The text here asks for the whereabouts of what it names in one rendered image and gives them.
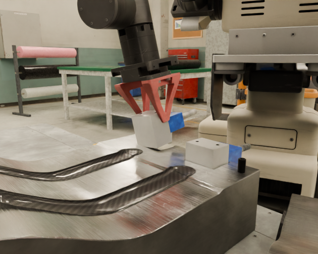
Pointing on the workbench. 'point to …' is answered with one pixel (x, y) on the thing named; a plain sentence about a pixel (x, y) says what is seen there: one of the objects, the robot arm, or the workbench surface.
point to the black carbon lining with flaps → (15, 202)
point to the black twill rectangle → (280, 225)
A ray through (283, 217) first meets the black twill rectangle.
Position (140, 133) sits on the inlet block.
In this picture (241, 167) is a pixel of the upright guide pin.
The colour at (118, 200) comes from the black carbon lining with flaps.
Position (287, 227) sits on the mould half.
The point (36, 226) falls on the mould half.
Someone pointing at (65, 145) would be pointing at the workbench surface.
